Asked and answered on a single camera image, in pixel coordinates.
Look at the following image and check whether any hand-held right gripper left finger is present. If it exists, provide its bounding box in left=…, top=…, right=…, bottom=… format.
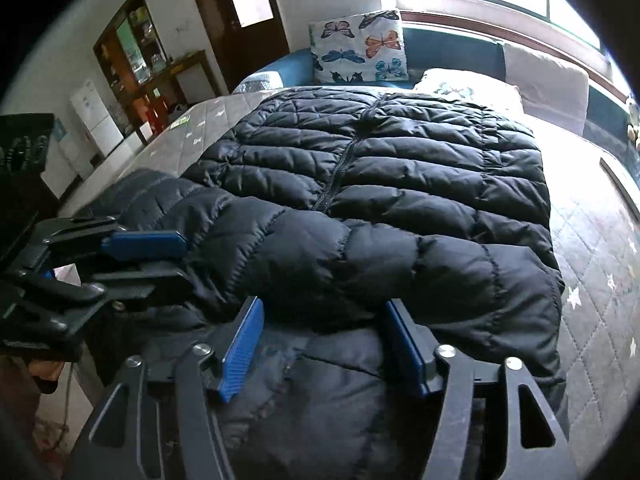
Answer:
left=75, top=296, right=266, bottom=480

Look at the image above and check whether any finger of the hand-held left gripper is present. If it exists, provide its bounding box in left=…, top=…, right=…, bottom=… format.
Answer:
left=75, top=266, right=195, bottom=312
left=35, top=216, right=190, bottom=262

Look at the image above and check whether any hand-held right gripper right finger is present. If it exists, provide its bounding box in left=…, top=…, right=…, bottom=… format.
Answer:
left=385, top=299, right=571, bottom=480

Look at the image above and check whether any black down jacket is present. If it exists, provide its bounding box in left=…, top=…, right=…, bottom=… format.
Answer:
left=80, top=85, right=571, bottom=480

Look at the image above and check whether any person's left hand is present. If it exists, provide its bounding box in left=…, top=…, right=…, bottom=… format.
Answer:
left=26, top=359, right=67, bottom=395

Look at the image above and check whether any white low cabinet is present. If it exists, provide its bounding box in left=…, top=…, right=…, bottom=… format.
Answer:
left=42, top=127, right=92, bottom=198

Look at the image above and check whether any white refrigerator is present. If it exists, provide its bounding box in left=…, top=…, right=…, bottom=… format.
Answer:
left=69, top=79, right=132, bottom=168

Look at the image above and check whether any red stool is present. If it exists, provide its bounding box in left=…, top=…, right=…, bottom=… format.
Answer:
left=145, top=95, right=171, bottom=133

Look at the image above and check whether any wooden display cabinet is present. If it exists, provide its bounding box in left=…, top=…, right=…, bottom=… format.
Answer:
left=92, top=0, right=168, bottom=106

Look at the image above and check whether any wooden desk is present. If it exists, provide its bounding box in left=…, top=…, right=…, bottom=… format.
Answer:
left=132, top=50, right=213, bottom=146

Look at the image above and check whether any grey patterned cloth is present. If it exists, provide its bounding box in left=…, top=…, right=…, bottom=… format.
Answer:
left=232, top=71, right=283, bottom=95

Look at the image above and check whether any dark wooden door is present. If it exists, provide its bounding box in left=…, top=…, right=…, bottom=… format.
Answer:
left=182, top=0, right=291, bottom=93

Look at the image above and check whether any grey star quilted mattress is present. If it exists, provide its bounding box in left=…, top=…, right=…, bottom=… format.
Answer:
left=57, top=94, right=640, bottom=480

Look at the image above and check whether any white patterned pillow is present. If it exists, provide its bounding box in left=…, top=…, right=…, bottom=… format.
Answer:
left=412, top=67, right=523, bottom=113

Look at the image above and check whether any butterfly print pillow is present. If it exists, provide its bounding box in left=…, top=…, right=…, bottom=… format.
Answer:
left=307, top=9, right=411, bottom=86

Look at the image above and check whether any white cushion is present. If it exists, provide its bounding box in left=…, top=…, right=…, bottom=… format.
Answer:
left=502, top=42, right=591, bottom=136

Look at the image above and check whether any white black plush toy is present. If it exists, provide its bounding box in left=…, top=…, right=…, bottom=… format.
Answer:
left=626, top=100, right=640, bottom=148

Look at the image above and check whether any blue upholstered bed frame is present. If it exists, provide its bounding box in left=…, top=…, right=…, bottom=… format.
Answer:
left=240, top=25, right=640, bottom=181

